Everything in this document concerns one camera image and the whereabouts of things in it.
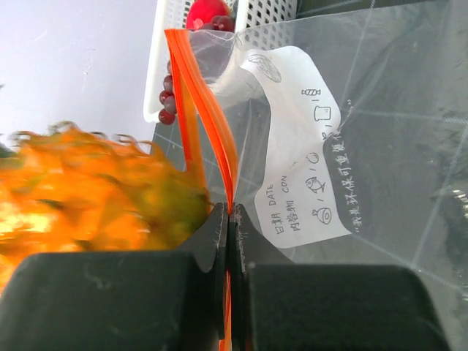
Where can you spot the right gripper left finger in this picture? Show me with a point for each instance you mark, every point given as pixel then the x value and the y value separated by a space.
pixel 140 300

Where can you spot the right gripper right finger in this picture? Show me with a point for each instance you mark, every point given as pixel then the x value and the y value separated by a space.
pixel 281 305

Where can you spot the orange toy pineapple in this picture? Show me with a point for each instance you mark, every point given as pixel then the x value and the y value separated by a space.
pixel 76 191

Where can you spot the orange zipper clear bag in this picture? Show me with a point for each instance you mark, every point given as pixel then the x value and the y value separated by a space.
pixel 350 133

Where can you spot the red grape bunch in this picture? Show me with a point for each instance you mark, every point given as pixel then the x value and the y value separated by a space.
pixel 167 114

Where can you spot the white perforated plastic basket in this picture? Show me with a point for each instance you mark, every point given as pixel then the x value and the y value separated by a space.
pixel 172 15

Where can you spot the red yellow apple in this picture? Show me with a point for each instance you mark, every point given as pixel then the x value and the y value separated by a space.
pixel 203 11

